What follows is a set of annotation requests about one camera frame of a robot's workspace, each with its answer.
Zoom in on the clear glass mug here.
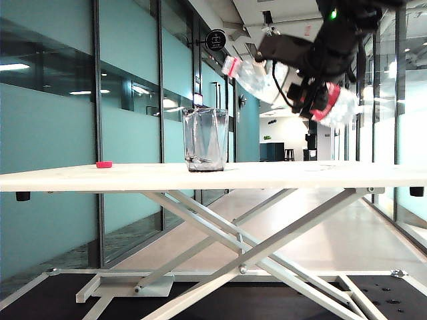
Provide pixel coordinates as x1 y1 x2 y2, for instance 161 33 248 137
182 108 230 173

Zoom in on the black vertical door handle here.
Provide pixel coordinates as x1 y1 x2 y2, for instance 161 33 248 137
212 81 222 109

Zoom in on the clear water bottle red label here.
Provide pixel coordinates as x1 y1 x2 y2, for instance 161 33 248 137
222 55 360 129

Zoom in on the black base platform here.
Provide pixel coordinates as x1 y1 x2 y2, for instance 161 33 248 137
0 271 427 320

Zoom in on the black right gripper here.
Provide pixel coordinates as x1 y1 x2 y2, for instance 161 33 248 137
286 19 360 116

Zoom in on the dark teal cabinet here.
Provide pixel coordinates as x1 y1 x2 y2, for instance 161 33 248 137
260 142 286 163

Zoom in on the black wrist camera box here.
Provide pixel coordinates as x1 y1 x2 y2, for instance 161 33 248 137
254 33 314 65

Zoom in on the round black hanging sign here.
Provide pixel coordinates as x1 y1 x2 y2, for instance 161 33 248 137
195 29 228 52

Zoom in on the white scissor lift table frame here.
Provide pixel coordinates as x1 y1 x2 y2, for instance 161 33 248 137
0 187 427 320

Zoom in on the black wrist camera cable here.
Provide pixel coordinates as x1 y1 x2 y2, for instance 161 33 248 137
272 61 296 108

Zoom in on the black standing machine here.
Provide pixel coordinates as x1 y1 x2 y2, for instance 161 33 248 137
302 132 318 162

